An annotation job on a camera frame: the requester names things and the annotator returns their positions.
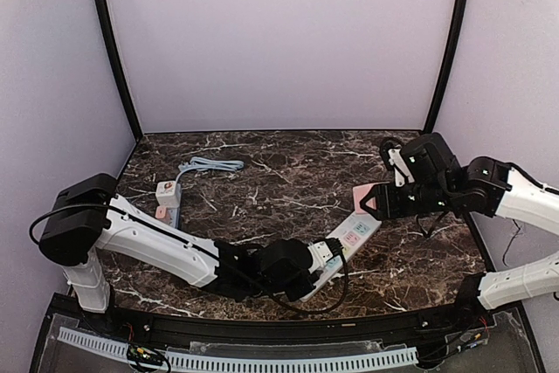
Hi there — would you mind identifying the grey power strip cable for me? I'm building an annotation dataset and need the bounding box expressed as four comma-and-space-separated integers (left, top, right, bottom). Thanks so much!
176, 156, 246, 182

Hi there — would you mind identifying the white slotted cable duct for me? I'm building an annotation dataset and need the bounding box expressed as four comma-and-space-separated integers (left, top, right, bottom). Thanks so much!
57, 327, 418, 372

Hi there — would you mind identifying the pink plug adapter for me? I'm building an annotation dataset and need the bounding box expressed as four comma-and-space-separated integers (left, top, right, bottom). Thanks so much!
155, 205, 171, 224

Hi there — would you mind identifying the white cube socket adapter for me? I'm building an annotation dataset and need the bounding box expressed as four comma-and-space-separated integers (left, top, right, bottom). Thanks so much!
155, 180, 182, 209

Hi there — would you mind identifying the black front frame rail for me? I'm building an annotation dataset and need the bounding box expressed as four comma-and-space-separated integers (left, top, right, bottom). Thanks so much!
52, 292, 521, 350

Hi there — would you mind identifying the small green circuit board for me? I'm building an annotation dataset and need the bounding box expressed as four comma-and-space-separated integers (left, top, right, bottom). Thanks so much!
126, 345, 164, 365

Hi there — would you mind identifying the black frame post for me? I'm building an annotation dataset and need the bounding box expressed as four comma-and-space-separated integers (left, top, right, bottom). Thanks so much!
422, 0, 467, 134
94, 0, 143, 142

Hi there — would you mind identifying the blue-grey power strip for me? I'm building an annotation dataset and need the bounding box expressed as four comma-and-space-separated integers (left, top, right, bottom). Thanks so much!
169, 177, 182, 229

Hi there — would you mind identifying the left black frame post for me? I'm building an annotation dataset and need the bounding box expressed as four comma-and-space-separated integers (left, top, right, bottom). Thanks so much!
94, 0, 143, 142

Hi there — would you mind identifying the pink cube socket adapter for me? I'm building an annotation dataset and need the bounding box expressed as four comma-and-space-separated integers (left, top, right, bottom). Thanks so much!
352, 183, 378, 217

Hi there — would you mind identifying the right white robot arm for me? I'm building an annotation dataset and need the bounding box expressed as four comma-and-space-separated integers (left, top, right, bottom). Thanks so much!
353, 133, 558, 313

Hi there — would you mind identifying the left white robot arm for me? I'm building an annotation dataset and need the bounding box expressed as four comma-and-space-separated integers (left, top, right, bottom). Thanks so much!
29, 173, 333, 314

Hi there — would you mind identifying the right black frame post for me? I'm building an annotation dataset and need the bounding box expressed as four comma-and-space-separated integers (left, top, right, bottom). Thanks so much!
422, 0, 467, 134

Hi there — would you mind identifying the white colourful power strip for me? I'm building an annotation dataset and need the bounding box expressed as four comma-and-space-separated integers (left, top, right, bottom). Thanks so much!
300, 212, 382, 302

